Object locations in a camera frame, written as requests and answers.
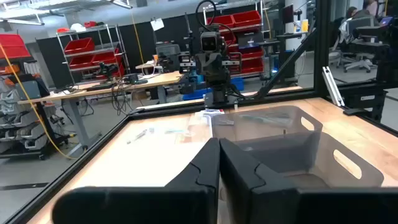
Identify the desk with grey legs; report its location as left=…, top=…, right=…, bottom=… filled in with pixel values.
left=17, top=70, right=184, bottom=158

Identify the silver aluminium bracket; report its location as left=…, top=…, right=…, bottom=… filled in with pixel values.
left=322, top=66, right=345, bottom=107

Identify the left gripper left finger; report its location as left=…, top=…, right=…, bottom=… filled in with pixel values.
left=52, top=138, right=221, bottom=224

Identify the black aluminium rig frame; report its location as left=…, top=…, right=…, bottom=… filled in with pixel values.
left=6, top=0, right=398, bottom=224

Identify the black cable bundle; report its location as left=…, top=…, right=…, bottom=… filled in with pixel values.
left=110, top=82, right=133, bottom=116

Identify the grey translucent bin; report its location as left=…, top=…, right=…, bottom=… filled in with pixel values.
left=211, top=105, right=324, bottom=147
left=231, top=132, right=385, bottom=189

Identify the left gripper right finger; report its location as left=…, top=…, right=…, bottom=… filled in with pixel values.
left=219, top=138, right=398, bottom=224

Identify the grey bin rack cart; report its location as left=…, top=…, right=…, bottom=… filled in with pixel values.
left=0, top=58, right=68, bottom=161

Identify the red white toothpaste tube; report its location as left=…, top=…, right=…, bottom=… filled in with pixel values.
left=198, top=108, right=225, bottom=117

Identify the grey equipment box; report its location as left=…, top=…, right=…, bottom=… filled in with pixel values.
left=155, top=43, right=183, bottom=74

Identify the black monitor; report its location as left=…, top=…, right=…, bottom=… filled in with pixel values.
left=281, top=4, right=295, bottom=24

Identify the person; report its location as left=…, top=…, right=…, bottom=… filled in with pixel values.
left=345, top=6, right=359, bottom=20
left=354, top=0, right=380, bottom=19

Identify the red storage bin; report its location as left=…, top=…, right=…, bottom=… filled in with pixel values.
left=91, top=49, right=121, bottom=66
left=241, top=58, right=265, bottom=75
left=206, top=14, right=235, bottom=30
left=241, top=46, right=265, bottom=62
left=231, top=9, right=262, bottom=29
left=0, top=33, right=32, bottom=60
left=68, top=55, right=94, bottom=70
left=63, top=37, right=96, bottom=55

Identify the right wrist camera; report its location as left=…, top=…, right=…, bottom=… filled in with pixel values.
left=200, top=30, right=224, bottom=53

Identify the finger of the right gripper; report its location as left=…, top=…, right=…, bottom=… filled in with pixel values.
left=213, top=52, right=231, bottom=85
left=196, top=52, right=215, bottom=85

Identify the yellow hanging cable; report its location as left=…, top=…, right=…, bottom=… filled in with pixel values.
left=129, top=12, right=145, bottom=65

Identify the metal wire shelf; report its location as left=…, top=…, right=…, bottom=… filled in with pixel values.
left=202, top=0, right=266, bottom=78
left=55, top=24, right=130, bottom=86

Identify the grey office chair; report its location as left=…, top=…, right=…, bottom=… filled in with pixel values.
left=337, top=16, right=379, bottom=73

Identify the white paper sheet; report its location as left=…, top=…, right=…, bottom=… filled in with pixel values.
left=150, top=17, right=165, bottom=32

